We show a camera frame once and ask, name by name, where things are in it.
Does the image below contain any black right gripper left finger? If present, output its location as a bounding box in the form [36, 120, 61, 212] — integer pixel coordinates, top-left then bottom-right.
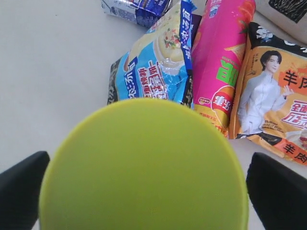
[0, 151, 50, 230]

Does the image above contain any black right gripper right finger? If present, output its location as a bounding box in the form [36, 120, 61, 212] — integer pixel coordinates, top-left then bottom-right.
[246, 152, 307, 230]

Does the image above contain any orange instant noodle bag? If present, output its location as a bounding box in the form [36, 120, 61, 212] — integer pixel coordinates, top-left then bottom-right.
[228, 23, 307, 165]

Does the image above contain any yellow Lay's chips can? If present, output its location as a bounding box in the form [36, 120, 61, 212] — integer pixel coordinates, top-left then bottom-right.
[39, 99, 249, 230]

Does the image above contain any blue instant noodle bag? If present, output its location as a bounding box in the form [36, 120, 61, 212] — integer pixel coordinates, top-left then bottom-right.
[107, 0, 195, 107]

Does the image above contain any pink Lay's chips can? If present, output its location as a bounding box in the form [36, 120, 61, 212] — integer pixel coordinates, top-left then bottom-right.
[191, 0, 256, 137]

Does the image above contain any cream bin square mark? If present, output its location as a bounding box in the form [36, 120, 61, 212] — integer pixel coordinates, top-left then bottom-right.
[253, 0, 307, 46]

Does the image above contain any purple juice carton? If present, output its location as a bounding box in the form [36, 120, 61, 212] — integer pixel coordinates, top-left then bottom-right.
[191, 14, 202, 36]

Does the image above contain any blue white milk carton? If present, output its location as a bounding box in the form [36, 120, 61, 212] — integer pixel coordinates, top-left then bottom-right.
[101, 0, 172, 28]

